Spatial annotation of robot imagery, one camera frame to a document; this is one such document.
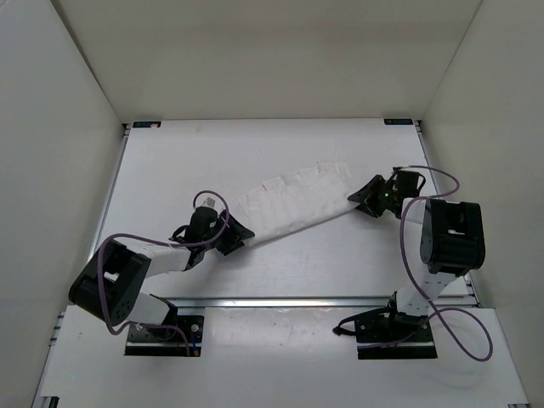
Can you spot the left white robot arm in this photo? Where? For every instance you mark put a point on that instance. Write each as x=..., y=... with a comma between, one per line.
x=109, y=286

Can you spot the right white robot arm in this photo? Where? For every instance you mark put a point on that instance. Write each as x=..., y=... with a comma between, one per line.
x=452, y=240

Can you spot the left blue corner label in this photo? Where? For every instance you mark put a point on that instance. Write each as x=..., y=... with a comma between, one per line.
x=146, y=124

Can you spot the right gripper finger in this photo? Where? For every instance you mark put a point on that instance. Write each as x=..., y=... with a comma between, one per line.
x=374, y=210
x=368, y=191

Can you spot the white pleated skirt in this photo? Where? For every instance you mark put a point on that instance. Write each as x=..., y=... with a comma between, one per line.
x=294, y=201

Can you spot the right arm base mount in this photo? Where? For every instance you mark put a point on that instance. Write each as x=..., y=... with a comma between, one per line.
x=384, y=334

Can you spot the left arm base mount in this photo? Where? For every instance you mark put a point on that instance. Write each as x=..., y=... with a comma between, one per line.
x=167, y=342

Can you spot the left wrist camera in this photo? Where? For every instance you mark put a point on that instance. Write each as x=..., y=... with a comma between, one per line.
x=209, y=202

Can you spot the aluminium front rail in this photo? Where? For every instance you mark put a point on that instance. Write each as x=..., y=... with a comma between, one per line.
x=278, y=302

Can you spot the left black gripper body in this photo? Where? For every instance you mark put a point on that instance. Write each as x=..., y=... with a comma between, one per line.
x=218, y=229

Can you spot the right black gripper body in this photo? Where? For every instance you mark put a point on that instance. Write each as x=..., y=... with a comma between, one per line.
x=383, y=199

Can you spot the blue corner label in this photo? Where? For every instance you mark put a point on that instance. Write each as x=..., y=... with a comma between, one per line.
x=397, y=122
x=146, y=124

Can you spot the right blue corner label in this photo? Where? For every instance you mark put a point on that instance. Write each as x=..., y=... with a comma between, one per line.
x=397, y=122

